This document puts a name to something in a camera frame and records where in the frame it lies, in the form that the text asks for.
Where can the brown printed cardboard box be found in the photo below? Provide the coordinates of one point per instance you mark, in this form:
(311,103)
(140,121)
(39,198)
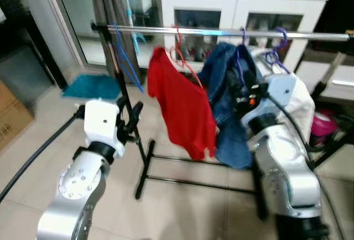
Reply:
(14,118)

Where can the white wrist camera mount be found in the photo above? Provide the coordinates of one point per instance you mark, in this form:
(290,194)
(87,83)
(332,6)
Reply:
(102,121)
(279,89)

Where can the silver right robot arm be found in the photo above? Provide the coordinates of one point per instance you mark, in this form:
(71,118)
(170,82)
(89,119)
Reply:
(287,173)

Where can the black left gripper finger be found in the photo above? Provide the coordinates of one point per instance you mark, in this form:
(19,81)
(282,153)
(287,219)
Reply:
(124,107)
(137,115)

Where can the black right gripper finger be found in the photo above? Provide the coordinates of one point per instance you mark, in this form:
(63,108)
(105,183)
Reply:
(249,77)
(238,77)

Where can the cream white jacket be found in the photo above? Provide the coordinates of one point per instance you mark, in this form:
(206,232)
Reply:
(301,107)

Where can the blue denim garment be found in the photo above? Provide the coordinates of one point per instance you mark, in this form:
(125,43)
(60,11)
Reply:
(224,85)

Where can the glass sliding door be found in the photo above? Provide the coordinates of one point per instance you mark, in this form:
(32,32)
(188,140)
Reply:
(77,19)

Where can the white cabinet with glass doors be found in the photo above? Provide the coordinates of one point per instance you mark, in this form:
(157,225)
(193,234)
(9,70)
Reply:
(232,5)

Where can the teal floor mat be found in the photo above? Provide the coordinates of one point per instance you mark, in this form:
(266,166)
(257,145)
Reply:
(91,87)

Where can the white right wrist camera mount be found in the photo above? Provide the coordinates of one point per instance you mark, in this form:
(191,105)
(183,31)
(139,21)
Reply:
(279,89)

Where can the low white drawer unit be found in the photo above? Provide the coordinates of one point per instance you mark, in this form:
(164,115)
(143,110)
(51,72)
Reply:
(337,79)

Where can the pink plastic appliance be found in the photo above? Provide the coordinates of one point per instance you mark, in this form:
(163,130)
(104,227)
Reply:
(322,128)

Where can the grey curtain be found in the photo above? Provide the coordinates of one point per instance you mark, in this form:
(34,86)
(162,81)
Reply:
(108,8)

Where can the red t-shirt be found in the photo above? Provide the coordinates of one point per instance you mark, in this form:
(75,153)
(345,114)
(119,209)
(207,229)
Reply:
(182,107)

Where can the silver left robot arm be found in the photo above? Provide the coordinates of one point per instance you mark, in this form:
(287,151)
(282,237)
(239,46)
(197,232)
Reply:
(77,184)

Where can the black cabinet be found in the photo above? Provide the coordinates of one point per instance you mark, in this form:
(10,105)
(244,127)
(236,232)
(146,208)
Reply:
(22,30)

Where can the black television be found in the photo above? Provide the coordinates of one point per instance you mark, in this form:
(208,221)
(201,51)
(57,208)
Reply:
(337,2)

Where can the black clothes rack silver rail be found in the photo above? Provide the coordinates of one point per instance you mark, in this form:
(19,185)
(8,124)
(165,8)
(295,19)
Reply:
(193,31)

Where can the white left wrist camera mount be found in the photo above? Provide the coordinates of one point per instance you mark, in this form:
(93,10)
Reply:
(102,121)

